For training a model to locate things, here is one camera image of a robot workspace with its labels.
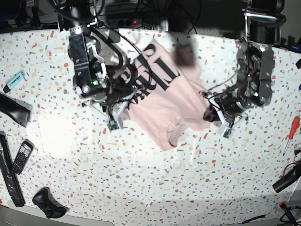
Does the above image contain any black cylinder with wires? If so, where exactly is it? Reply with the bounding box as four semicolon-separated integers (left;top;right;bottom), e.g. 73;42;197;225
272;166;301;193

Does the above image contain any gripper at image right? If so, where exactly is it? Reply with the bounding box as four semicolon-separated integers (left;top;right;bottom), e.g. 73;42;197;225
203;91;248;139

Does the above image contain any black clamp at table edge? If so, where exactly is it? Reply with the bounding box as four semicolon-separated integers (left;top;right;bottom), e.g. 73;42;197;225
102;29;121;43

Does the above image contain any red handled screwdriver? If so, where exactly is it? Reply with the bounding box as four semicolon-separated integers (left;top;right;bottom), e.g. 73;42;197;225
283;116;300;156

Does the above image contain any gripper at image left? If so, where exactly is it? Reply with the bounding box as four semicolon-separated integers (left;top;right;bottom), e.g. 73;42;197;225
81;82;139;131

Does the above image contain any power strip with red switch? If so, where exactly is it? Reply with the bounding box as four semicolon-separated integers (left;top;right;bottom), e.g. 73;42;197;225
102;19;142;28

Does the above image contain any light blue highlighter marker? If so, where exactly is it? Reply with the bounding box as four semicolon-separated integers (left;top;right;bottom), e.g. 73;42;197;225
3;70;25;94

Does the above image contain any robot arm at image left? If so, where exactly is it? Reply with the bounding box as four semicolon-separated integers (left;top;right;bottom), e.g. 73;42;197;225
49;0;139;131

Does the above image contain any black game controller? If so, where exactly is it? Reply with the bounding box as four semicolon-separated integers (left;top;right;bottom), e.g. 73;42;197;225
32;187;69;219

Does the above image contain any long black bar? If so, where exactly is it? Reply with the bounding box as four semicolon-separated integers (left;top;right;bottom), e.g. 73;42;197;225
0;131;25;207

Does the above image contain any pink T-shirt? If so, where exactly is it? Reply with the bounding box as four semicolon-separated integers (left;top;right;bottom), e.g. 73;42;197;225
125;40;210;151

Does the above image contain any red and black tool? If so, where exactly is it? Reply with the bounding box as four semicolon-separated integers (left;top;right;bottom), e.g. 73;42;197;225
279;202;299;226

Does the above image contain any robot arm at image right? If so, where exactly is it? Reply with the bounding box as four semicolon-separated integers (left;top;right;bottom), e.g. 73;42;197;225
203;0;286;138

